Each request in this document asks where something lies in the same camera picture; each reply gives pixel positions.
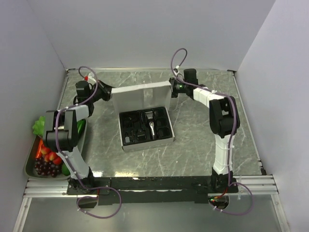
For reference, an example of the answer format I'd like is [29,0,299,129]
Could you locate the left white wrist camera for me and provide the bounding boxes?
[84,72,96,83]

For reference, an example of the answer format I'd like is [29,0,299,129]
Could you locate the black silver hair clipper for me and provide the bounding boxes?
[145,111,155,139]

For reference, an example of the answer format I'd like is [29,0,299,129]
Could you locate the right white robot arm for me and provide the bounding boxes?
[169,67,240,193]

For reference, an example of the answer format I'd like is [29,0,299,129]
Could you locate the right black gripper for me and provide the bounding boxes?
[158,78,188,99]

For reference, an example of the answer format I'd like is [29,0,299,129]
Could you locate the metal tray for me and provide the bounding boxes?
[24,119,88,180]

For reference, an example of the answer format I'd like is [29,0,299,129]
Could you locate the orange red pepper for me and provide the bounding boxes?
[35,139,44,159]

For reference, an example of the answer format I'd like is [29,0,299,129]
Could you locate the green leafy vegetable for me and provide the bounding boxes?
[77,119,86,138]

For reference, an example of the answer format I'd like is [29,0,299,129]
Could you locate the green lime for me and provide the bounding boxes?
[61,163,70,176]

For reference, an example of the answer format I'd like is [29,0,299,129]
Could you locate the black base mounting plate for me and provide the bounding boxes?
[67,176,239,205]

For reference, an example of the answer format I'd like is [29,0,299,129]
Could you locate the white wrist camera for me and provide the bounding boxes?
[173,65,180,76]
[84,72,96,83]

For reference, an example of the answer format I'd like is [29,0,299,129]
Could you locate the white box with black tray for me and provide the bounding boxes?
[112,81,175,151]

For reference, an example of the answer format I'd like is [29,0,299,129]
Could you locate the dark purple grapes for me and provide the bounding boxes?
[34,157,62,177]

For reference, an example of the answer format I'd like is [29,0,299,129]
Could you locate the red strawberries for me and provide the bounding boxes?
[40,146,62,165]

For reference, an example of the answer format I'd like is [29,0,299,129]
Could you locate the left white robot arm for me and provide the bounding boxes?
[42,80,112,194]

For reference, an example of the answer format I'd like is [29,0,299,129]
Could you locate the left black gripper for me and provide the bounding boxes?
[88,80,122,102]

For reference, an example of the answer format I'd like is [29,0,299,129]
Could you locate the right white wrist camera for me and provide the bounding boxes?
[173,65,180,76]

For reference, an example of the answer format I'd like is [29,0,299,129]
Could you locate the green lettuce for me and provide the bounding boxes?
[32,116,45,138]

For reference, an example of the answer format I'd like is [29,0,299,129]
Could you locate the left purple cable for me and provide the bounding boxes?
[54,66,123,219]

